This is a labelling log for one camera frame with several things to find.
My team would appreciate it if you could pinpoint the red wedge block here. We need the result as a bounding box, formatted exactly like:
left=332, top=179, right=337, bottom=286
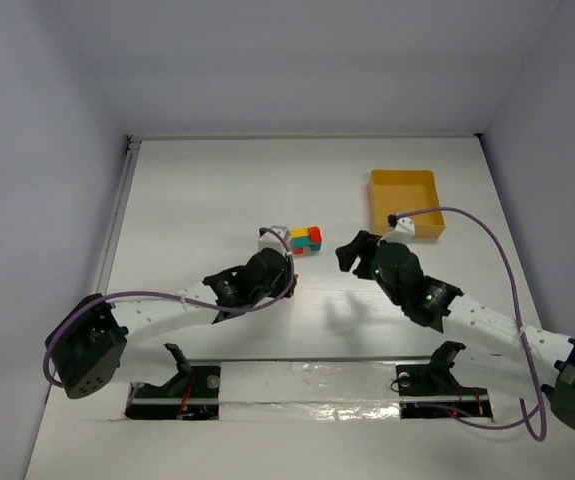
left=308, top=226, right=322, bottom=244

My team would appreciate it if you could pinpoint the teal arch block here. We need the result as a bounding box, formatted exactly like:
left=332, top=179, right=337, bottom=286
left=292, top=237, right=322, bottom=254

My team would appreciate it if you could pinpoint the yellow arch block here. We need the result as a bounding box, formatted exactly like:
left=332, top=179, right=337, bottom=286
left=291, top=228, right=309, bottom=238

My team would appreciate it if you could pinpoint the yellow plastic tray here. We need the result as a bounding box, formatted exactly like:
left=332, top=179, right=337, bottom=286
left=368, top=169, right=440, bottom=235

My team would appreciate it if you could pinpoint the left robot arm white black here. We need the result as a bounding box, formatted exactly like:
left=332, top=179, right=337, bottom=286
left=43, top=248, right=295, bottom=400

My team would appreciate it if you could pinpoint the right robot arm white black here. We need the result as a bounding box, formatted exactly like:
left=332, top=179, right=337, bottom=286
left=335, top=231, right=575, bottom=430

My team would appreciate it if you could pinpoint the white foam base board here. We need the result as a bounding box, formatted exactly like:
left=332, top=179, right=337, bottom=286
left=27, top=385, right=575, bottom=479

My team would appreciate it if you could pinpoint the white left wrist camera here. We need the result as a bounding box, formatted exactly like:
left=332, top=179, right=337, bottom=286
left=257, top=225, right=291, bottom=255

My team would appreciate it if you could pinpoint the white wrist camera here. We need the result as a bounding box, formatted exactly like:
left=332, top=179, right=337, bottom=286
left=257, top=225, right=291, bottom=255
left=382, top=213, right=415, bottom=244

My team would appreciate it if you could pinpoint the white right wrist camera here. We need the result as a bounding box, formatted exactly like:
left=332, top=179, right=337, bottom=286
left=382, top=213, right=415, bottom=244

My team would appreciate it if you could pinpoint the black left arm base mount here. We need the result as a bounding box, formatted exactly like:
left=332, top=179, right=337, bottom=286
left=130, top=343, right=221, bottom=407

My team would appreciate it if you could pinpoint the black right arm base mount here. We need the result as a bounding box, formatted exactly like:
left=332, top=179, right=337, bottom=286
left=390, top=341, right=487, bottom=398

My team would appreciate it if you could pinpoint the aluminium rail left edge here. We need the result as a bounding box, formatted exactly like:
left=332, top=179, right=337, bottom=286
left=83, top=135, right=142, bottom=298

